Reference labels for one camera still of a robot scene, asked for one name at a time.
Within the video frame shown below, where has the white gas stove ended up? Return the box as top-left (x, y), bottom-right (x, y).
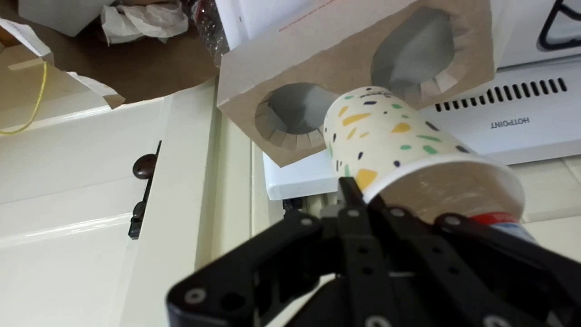
top-left (261, 0), bottom-right (581, 203)

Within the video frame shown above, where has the crumpled white tissue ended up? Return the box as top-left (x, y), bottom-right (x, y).
top-left (97, 1), bottom-right (190, 46)

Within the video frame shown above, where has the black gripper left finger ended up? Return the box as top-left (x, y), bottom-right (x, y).
top-left (164, 175), bottom-right (390, 327)

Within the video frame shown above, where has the brown cardboard cup carrier box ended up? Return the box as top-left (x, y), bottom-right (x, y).
top-left (215, 0), bottom-right (497, 168)

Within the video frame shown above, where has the brown paper bag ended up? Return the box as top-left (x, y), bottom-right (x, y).
top-left (0, 0), bottom-right (221, 135)

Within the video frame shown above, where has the confetti print paper coffee cup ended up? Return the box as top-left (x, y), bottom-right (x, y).
top-left (321, 85), bottom-right (526, 223)

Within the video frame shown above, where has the yellow cord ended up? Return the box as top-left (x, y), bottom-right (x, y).
top-left (0, 56), bottom-right (50, 135)

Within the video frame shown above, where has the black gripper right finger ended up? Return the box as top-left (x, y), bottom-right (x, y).
top-left (368, 203), bottom-right (581, 327)

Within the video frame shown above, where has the black door latch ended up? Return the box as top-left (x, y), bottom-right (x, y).
top-left (124, 139), bottom-right (163, 241)

